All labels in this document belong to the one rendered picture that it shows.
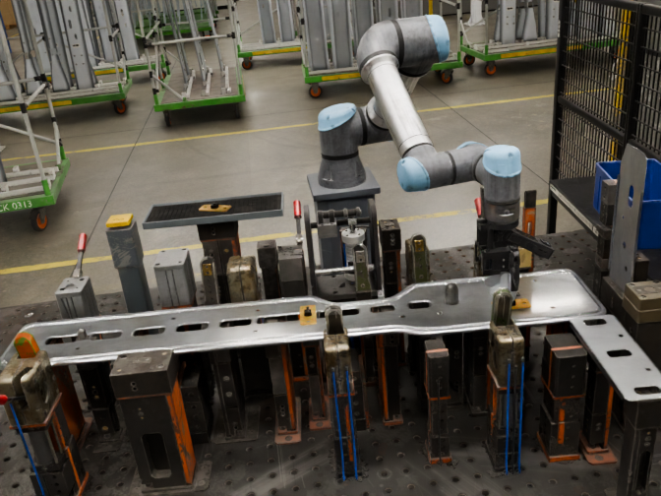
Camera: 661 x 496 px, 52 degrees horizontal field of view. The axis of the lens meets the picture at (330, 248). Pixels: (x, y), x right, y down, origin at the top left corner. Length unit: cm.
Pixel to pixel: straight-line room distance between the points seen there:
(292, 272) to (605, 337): 74
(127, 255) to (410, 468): 93
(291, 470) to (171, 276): 55
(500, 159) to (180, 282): 82
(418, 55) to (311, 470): 102
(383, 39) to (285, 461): 102
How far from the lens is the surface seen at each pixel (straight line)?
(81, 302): 179
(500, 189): 142
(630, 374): 142
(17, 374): 151
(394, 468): 161
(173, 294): 172
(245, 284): 168
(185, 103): 763
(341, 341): 140
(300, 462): 164
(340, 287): 176
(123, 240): 188
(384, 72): 161
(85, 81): 905
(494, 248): 149
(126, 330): 167
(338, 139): 202
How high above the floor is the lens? 181
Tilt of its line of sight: 25 degrees down
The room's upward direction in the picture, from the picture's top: 5 degrees counter-clockwise
